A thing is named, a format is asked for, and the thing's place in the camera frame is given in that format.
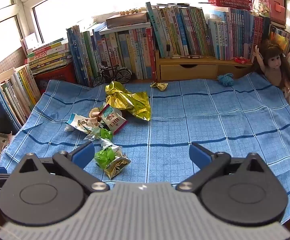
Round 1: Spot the small green wrapper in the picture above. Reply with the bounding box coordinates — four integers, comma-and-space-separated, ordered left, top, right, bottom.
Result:
98, 128, 114, 140

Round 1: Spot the brown-haired doll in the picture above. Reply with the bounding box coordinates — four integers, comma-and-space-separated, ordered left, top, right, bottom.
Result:
254, 39, 290, 98

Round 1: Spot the row of upright books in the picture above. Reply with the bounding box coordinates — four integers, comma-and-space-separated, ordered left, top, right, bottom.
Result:
0, 64, 42, 135
145, 2, 271, 61
66, 25, 157, 87

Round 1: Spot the white red-edged snack packet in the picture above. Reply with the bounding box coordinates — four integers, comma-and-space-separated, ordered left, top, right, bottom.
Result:
100, 104, 128, 133

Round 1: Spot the small gold candy wrapper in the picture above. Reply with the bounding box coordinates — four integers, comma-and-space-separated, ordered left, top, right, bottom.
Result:
150, 81, 168, 92

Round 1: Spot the red plastic crate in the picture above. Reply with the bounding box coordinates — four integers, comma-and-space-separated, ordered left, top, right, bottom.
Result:
33, 62, 76, 88

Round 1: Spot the white green snack packet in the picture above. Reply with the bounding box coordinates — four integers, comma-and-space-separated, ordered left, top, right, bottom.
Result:
65, 113, 103, 135

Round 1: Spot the green and silver snack wrapper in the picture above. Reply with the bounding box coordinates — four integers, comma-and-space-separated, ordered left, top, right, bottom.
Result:
103, 155, 131, 180

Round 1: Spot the large green wrapper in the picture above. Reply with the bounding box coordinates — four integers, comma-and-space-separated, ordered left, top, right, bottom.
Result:
94, 146, 123, 170

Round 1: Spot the grid cutting mat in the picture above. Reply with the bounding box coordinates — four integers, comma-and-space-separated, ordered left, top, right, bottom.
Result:
0, 46, 26, 75

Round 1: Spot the grey flat book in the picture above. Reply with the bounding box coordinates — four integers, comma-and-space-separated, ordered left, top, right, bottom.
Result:
105, 12, 149, 29

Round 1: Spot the blue checked cloth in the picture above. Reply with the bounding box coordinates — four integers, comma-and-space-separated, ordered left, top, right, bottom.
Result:
0, 79, 290, 233

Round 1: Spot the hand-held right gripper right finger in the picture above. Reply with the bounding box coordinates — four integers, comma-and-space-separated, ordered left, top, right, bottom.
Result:
176, 142, 271, 193

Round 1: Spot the blue yarn ball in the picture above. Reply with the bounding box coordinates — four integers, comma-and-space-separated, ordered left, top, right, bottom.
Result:
217, 73, 234, 87

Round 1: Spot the wooden shelf with drawers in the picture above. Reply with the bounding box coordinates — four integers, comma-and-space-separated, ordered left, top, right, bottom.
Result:
155, 50, 254, 82

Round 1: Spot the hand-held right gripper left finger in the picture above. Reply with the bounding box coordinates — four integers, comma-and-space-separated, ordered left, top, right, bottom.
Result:
11, 141, 110, 193

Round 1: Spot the beige round snack wrapper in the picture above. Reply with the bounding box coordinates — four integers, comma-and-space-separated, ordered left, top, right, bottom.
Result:
89, 107, 103, 118

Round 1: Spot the stack of flat books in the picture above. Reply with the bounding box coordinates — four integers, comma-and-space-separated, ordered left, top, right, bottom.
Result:
25, 38, 73, 75

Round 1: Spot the wooden bead string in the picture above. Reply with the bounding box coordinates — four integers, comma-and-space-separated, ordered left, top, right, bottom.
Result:
119, 7, 147, 16

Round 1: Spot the large gold foil wrapper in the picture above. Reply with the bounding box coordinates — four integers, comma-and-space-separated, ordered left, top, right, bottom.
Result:
105, 81, 152, 122

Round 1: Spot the pink box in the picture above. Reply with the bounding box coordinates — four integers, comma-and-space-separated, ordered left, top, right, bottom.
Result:
265, 0, 287, 29

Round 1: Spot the black model bicycle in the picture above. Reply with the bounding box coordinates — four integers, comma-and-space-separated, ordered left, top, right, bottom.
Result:
93, 62, 133, 87

